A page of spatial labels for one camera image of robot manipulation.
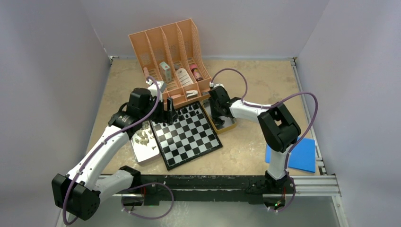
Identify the black metal base rail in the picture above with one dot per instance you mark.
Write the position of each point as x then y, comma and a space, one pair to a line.
252, 189

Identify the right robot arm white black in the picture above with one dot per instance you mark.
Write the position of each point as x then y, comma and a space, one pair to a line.
278, 126

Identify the pile of white chess pieces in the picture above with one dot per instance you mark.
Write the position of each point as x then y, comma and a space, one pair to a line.
144, 137

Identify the black white chess board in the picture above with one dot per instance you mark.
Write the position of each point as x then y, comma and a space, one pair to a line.
186, 139

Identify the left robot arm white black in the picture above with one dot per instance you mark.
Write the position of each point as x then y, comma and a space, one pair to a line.
80, 192

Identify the silver metal tin tray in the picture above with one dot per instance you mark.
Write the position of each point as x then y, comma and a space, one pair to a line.
143, 156

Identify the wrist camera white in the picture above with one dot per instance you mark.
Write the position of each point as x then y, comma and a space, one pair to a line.
157, 87
215, 85

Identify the white paper pack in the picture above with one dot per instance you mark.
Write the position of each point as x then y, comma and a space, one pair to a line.
183, 77

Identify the peach plastic desk organizer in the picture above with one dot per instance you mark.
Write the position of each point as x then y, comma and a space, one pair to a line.
178, 45

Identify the blue foam pad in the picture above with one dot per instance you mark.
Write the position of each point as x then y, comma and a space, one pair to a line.
303, 156

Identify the pink bottle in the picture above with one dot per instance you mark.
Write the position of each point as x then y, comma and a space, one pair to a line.
196, 73

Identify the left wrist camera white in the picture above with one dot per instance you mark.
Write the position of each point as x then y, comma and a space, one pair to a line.
157, 87

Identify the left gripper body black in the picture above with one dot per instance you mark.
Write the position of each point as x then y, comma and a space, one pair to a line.
159, 115

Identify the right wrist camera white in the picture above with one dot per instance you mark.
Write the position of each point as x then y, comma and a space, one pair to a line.
215, 85

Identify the white green carton box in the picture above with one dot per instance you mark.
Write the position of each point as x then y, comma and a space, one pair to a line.
165, 70

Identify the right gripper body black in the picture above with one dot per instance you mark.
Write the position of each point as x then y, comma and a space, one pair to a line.
215, 111

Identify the white stapler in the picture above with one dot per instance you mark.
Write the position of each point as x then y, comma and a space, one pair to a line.
191, 94

